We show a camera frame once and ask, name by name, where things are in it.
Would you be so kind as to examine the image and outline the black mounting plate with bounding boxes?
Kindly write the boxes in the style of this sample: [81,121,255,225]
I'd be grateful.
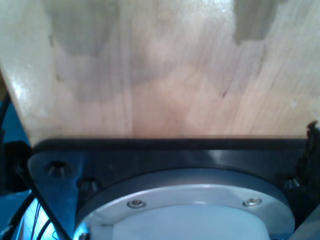
[31,136,320,240]

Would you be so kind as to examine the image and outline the silver metal bracket plate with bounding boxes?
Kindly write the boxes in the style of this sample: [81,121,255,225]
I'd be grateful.
[26,151,85,240]

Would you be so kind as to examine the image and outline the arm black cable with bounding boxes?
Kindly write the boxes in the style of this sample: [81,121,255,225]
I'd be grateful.
[17,169,71,240]

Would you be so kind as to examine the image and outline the black cable clamp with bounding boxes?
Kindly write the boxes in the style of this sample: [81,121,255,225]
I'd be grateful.
[0,140,33,195]

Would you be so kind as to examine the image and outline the black fuzzy strap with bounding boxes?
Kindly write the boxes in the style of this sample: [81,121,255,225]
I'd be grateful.
[295,119,320,181]

